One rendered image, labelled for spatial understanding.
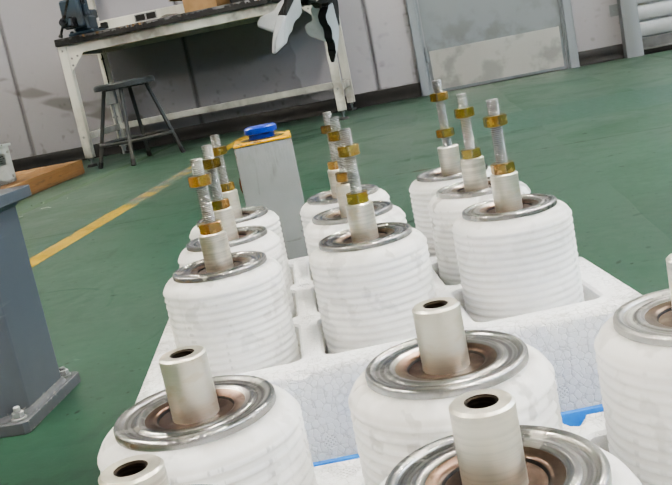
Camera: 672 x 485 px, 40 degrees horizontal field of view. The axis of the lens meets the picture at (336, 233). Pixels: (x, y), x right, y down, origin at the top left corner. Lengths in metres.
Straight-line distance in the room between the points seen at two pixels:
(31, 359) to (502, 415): 1.06
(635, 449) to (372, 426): 0.12
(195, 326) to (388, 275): 0.15
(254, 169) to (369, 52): 4.93
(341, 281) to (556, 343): 0.17
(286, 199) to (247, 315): 0.42
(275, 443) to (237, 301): 0.30
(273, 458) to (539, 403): 0.12
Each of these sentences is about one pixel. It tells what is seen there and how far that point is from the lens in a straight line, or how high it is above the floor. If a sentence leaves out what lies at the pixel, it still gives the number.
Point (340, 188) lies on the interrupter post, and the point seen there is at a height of 0.28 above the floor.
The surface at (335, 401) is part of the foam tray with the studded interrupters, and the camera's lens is 0.68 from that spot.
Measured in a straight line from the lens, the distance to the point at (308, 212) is 0.94.
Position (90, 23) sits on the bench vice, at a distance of 5.64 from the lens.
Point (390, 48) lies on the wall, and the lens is 6.00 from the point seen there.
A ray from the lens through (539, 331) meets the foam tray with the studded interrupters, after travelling 0.69.
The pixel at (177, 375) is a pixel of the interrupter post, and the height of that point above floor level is 0.27.
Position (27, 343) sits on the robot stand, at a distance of 1.31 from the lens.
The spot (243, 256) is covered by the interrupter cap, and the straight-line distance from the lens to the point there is 0.75.
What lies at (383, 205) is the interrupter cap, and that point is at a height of 0.25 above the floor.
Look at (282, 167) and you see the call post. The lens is 1.09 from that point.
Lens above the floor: 0.40
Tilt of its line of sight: 11 degrees down
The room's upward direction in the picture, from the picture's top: 11 degrees counter-clockwise
